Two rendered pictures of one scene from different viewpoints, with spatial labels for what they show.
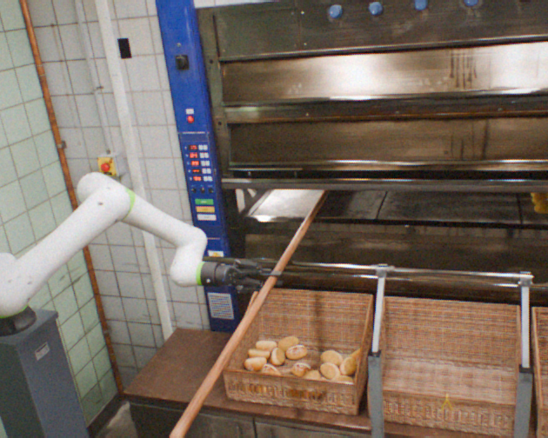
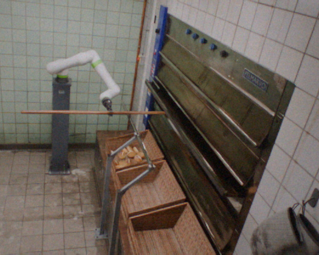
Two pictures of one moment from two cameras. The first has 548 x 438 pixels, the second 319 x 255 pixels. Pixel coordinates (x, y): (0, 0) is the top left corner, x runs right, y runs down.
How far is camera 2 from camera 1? 2.33 m
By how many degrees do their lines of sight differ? 46
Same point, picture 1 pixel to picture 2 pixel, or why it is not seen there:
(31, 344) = (58, 87)
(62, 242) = (64, 61)
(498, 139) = (202, 116)
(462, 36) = (208, 62)
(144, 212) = (99, 70)
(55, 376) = (63, 102)
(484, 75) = (205, 83)
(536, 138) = (209, 124)
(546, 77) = (216, 96)
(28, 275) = (54, 65)
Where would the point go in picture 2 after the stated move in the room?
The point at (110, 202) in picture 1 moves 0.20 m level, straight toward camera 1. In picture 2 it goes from (77, 57) to (61, 60)
